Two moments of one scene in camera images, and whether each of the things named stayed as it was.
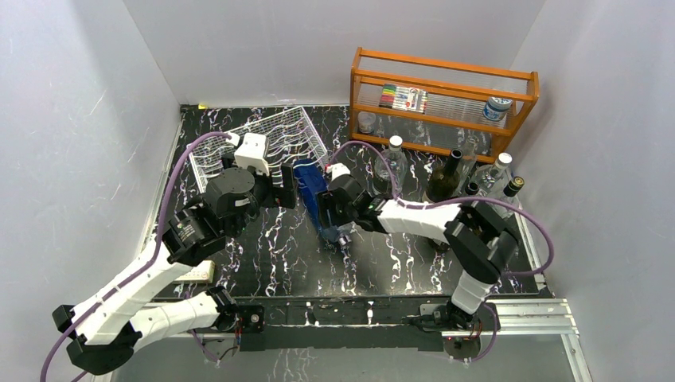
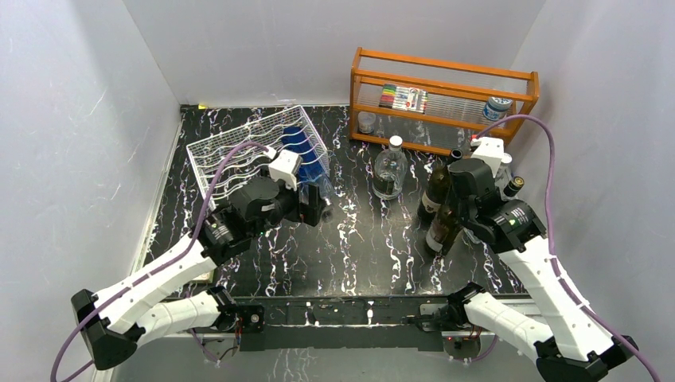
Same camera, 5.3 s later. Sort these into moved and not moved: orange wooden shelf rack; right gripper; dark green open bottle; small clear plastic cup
Moved: right gripper
Not moved: small clear plastic cup; dark green open bottle; orange wooden shelf rack
